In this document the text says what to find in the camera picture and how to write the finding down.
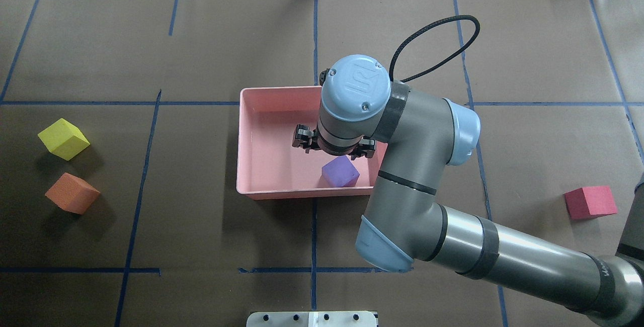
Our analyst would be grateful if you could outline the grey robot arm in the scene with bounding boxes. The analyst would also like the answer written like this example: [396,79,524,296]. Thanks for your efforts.
[292,54,642,326]

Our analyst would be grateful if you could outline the yellow foam block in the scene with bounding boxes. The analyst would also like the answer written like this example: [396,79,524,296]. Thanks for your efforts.
[37,118,90,160]

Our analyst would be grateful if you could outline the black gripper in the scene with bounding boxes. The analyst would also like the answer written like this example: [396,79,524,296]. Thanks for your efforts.
[292,124,377,160]

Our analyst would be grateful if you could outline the orange foam block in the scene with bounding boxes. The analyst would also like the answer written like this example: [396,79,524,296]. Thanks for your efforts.
[45,173,101,215]

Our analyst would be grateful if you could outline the purple foam block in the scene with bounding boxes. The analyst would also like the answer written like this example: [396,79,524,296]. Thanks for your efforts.
[320,155,360,188]

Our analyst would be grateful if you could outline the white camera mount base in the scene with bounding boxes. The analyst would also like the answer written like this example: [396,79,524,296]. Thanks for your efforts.
[246,310,379,326]

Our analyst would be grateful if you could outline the red foam block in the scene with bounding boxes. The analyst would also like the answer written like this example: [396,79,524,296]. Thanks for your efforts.
[563,186,618,221]

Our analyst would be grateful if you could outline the pink plastic bin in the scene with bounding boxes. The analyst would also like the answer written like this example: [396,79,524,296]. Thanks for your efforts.
[236,86,387,200]

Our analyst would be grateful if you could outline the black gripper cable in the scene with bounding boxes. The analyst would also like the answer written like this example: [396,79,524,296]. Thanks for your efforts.
[389,15,480,83]

